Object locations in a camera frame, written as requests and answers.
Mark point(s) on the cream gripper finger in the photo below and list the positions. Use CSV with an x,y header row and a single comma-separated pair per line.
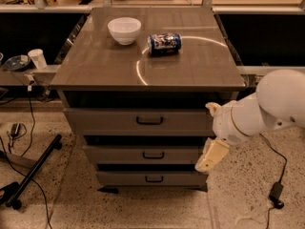
x,y
212,107

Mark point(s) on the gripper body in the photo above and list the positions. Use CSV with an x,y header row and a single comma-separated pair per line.
x,y
224,124

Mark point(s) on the grey top drawer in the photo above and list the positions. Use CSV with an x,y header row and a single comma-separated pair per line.
x,y
158,122

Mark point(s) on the grey drawer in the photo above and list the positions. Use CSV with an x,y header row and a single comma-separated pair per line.
x,y
106,154
159,178
158,122

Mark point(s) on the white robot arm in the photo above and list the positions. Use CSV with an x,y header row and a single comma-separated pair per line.
x,y
277,103

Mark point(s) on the grey drawer cabinet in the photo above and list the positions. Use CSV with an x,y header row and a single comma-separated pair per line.
x,y
100,73

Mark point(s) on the grey middle drawer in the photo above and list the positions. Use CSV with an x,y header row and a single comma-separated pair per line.
x,y
106,154

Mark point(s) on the grey bottom drawer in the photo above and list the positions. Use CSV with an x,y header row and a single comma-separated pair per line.
x,y
159,178

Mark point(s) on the black power adapter right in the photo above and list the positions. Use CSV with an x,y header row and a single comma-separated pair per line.
x,y
275,194

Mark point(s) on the black power adapter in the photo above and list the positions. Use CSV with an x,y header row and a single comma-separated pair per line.
x,y
275,194
14,131

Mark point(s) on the blue soda can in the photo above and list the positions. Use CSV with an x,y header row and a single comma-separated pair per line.
x,y
161,43

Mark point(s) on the white ceramic bowl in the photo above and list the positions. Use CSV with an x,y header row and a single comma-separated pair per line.
x,y
124,30

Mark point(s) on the white paper cup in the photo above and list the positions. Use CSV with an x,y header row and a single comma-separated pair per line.
x,y
38,59

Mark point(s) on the black power adapter left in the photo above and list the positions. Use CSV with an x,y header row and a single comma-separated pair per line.
x,y
14,131

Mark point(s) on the dark blue bowl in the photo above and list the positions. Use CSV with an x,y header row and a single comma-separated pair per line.
x,y
17,63

